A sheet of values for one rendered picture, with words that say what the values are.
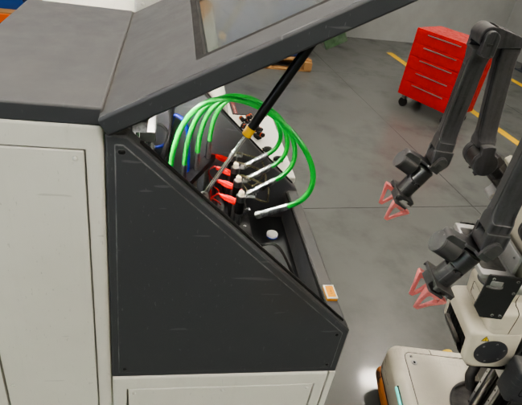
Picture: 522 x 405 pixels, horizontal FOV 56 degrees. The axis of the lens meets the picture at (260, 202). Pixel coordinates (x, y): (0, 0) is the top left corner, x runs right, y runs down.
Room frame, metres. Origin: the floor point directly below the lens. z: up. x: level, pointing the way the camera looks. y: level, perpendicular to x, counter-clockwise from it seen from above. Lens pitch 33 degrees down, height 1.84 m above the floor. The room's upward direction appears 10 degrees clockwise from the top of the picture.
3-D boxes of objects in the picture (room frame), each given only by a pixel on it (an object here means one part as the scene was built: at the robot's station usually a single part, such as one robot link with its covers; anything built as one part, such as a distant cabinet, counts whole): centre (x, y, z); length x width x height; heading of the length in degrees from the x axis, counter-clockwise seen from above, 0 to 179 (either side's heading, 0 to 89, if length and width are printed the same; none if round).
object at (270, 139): (1.87, 0.08, 0.97); 0.70 x 0.22 x 0.03; 13
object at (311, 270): (1.21, -0.17, 0.87); 0.62 x 0.04 x 0.16; 13
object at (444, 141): (1.42, -0.53, 1.40); 0.11 x 0.06 x 0.43; 4
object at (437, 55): (5.33, -1.71, 0.43); 0.70 x 0.46 x 0.86; 44
